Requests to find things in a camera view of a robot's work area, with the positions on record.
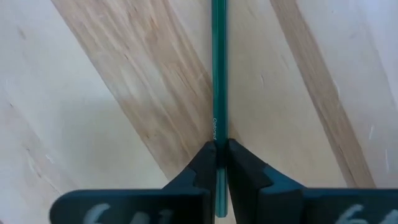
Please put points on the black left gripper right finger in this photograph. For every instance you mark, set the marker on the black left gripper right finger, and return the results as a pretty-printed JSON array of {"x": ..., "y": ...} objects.
[{"x": 280, "y": 205}]

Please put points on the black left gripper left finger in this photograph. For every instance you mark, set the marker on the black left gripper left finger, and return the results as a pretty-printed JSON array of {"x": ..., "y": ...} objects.
[{"x": 186, "y": 205}]

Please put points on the dark green coloured pencil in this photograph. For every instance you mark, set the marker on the dark green coloured pencil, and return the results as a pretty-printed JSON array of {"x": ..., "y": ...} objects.
[{"x": 219, "y": 77}]

